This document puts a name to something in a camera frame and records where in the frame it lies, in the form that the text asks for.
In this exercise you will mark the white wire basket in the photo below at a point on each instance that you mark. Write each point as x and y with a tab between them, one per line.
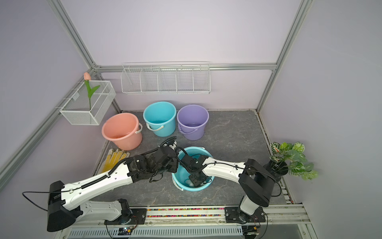
76	109

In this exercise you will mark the pink artificial tulip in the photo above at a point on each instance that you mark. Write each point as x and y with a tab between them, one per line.
90	90

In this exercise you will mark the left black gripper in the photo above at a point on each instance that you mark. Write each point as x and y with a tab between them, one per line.
172	161

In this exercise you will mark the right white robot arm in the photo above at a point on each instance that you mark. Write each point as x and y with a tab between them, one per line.
256	182

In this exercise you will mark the teal bucket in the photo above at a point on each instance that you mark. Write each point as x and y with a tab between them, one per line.
182	175
160	118

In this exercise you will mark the potted green plant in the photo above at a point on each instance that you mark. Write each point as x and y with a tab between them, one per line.
287	158

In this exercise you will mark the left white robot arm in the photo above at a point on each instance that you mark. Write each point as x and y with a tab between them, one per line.
70	203

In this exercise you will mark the purple bucket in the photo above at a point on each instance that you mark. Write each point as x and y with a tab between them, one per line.
192	120

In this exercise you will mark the mint green cloth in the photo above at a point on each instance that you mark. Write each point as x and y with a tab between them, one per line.
188	182

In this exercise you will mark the pink plastic bucket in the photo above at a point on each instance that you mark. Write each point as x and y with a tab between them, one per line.
124	130

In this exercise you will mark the white vented cable duct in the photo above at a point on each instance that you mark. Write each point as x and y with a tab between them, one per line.
154	232

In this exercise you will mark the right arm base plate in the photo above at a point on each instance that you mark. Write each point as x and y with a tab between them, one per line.
235	215

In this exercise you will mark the long white wire shelf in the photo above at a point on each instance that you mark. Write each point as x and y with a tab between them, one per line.
166	77

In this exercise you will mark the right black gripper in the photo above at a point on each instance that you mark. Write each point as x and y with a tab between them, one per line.
196	175

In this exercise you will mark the yellow white work glove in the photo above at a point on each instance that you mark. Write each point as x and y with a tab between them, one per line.
113	157

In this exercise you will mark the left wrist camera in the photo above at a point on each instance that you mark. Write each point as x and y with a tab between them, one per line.
172	144

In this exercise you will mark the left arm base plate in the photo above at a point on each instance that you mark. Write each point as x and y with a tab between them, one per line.
136	217

